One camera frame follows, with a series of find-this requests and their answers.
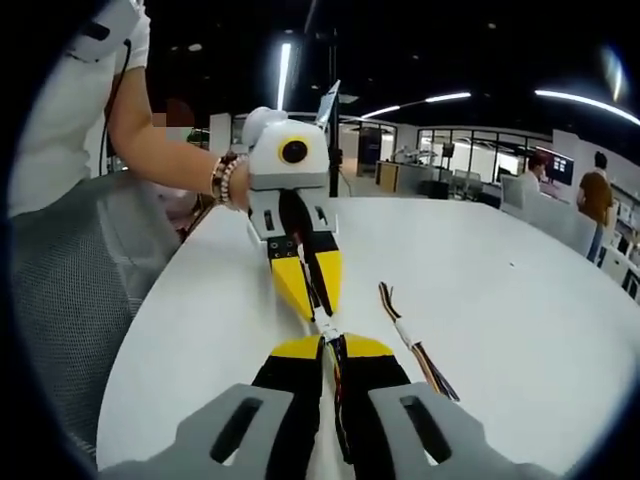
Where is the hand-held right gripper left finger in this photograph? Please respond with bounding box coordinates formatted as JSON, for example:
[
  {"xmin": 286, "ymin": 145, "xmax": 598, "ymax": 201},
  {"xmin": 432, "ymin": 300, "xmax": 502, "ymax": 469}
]
[{"xmin": 174, "ymin": 334, "xmax": 327, "ymax": 480}]

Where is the black device cable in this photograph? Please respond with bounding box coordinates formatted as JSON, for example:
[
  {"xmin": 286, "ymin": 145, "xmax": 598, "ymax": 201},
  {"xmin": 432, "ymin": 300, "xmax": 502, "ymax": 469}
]
[{"xmin": 98, "ymin": 38, "xmax": 134, "ymax": 177}]

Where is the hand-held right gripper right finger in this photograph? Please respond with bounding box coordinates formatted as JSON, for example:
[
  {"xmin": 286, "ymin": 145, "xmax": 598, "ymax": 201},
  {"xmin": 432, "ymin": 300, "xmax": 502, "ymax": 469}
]
[{"xmin": 333, "ymin": 332, "xmax": 489, "ymax": 480}]

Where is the colourful-wired JST socket cable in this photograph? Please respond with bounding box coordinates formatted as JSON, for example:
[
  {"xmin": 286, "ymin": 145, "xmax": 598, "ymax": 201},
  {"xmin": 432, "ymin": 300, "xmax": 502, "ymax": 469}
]
[
  {"xmin": 397, "ymin": 319, "xmax": 462, "ymax": 404},
  {"xmin": 321, "ymin": 324, "xmax": 352, "ymax": 454}
]

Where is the grey mesh office chair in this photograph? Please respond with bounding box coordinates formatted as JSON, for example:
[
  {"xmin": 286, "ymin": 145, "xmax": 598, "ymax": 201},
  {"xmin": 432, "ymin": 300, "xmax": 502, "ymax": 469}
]
[{"xmin": 12, "ymin": 172, "xmax": 184, "ymax": 471}]

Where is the computer monitor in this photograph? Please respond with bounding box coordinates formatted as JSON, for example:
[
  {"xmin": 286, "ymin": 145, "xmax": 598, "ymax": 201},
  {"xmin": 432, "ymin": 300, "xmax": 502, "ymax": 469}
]
[{"xmin": 547, "ymin": 154, "xmax": 576, "ymax": 185}]

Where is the dark beaded bracelet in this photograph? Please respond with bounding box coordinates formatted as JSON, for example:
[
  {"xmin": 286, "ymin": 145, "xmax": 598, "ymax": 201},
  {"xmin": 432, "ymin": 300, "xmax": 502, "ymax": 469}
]
[{"xmin": 208, "ymin": 151, "xmax": 239, "ymax": 200}]

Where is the pale beaded bracelet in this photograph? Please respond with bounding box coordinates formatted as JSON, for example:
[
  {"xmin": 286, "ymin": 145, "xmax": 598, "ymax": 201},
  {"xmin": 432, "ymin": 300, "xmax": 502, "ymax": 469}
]
[{"xmin": 218, "ymin": 155, "xmax": 245, "ymax": 207}]

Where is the person's left hand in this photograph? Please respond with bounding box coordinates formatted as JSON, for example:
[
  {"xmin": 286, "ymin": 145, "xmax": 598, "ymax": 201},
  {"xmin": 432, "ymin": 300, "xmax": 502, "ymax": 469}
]
[{"xmin": 228, "ymin": 159, "xmax": 253, "ymax": 212}]

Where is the silver laptop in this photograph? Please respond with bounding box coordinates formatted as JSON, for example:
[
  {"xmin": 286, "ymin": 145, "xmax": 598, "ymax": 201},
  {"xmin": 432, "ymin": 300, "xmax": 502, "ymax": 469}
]
[{"xmin": 314, "ymin": 78, "xmax": 343, "ymax": 126}]

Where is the white office chair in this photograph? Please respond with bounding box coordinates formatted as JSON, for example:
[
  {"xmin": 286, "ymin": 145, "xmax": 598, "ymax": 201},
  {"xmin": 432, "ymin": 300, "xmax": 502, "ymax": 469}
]
[
  {"xmin": 529, "ymin": 192, "xmax": 600, "ymax": 256},
  {"xmin": 500, "ymin": 174, "xmax": 534, "ymax": 217}
]

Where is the ceiling light strip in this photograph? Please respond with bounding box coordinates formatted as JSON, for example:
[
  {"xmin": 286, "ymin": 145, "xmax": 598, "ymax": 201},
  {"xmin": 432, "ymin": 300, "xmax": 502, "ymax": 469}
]
[
  {"xmin": 533, "ymin": 89, "xmax": 640, "ymax": 127},
  {"xmin": 359, "ymin": 91, "xmax": 472, "ymax": 120},
  {"xmin": 276, "ymin": 42, "xmax": 293, "ymax": 109}
]

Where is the dark-wired JST connector cable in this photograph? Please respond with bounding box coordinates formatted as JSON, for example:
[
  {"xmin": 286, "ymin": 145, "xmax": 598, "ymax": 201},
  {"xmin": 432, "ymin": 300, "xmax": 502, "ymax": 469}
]
[{"xmin": 377, "ymin": 281, "xmax": 404, "ymax": 324}]

